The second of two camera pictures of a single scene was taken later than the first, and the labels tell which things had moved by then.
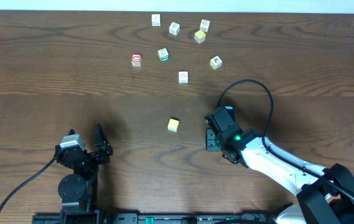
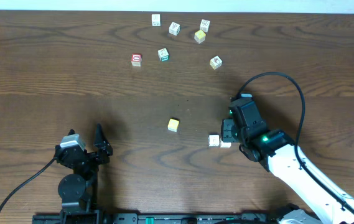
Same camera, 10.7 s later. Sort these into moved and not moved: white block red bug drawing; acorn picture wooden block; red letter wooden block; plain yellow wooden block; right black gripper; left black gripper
Moved: white block red bug drawing; right black gripper
Not moved: red letter wooden block; plain yellow wooden block; left black gripper; acorn picture wooden block
